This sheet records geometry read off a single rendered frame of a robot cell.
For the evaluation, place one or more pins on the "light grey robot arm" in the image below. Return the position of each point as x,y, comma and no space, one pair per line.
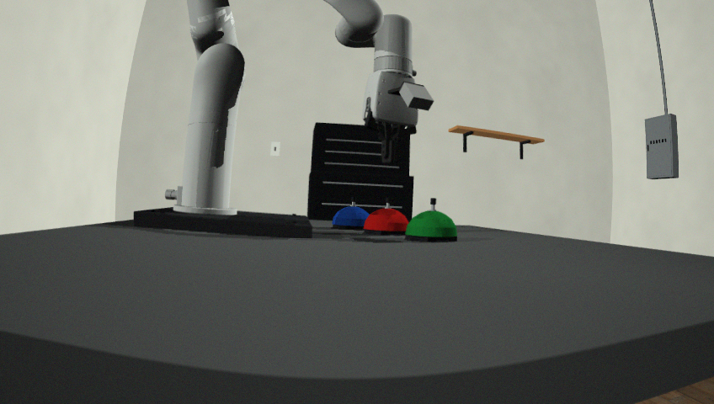
220,72

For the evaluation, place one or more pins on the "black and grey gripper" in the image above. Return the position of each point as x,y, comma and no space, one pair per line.
387,114

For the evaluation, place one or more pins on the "blue bell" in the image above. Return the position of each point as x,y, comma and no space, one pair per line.
350,218

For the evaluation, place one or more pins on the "green dome bell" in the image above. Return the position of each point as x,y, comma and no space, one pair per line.
431,226

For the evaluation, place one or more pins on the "red dome bell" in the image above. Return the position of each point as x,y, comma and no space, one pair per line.
386,221

